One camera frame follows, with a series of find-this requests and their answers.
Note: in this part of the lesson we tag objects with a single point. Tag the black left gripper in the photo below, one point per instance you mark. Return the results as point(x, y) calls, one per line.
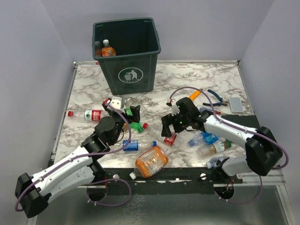
point(135, 112)

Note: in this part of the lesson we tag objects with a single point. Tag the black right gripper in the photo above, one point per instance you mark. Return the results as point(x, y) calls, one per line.
point(168, 120)

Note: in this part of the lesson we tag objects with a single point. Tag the red label clear bottle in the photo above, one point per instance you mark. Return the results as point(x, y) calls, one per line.
point(156, 134)

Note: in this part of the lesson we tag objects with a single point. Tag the large orange juice bottle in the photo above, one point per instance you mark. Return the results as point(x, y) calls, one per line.
point(107, 50)
point(149, 163)

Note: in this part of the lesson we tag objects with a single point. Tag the clear glass-like jar bottle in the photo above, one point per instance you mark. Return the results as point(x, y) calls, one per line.
point(135, 102)

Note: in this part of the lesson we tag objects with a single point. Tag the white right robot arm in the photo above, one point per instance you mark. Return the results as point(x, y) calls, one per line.
point(262, 150)

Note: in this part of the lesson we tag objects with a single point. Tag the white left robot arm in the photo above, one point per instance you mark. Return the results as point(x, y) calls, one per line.
point(81, 167)

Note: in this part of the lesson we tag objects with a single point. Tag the dark green trash bin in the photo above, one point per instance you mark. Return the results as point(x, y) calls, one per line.
point(137, 47)

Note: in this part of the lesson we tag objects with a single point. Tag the green plastic bottle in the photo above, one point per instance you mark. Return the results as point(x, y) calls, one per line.
point(134, 125)

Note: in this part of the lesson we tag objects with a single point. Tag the yellow utility knife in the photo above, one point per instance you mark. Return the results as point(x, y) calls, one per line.
point(194, 95)

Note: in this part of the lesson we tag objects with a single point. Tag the blue label bottle near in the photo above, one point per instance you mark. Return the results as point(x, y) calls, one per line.
point(135, 145)

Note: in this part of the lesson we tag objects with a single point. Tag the light blue label bottle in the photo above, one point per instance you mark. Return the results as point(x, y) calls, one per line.
point(202, 138)

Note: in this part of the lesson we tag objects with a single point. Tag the red cap water bottle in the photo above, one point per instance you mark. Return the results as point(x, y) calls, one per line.
point(87, 115)

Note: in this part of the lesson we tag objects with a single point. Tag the green cap milk tea bottle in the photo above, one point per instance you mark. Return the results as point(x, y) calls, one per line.
point(215, 148)

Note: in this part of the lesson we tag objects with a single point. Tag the small clear blue cap bottle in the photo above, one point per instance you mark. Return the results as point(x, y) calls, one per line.
point(212, 163)

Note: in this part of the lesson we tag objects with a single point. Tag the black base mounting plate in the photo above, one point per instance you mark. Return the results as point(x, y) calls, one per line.
point(171, 181)

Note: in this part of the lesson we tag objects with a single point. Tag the grey white power bank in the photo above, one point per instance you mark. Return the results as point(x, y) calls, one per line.
point(236, 105)

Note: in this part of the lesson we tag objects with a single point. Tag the black flat box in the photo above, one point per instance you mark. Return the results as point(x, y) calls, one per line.
point(249, 121)

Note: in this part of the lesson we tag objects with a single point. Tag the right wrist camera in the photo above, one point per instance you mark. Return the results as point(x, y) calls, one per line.
point(174, 108)

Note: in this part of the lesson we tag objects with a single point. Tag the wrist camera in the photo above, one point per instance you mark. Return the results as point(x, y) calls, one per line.
point(174, 108)
point(116, 102)

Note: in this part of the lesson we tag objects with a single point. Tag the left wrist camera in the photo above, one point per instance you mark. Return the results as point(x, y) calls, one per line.
point(116, 102)

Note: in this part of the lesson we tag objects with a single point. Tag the blue handled pliers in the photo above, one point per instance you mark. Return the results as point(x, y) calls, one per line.
point(220, 102)

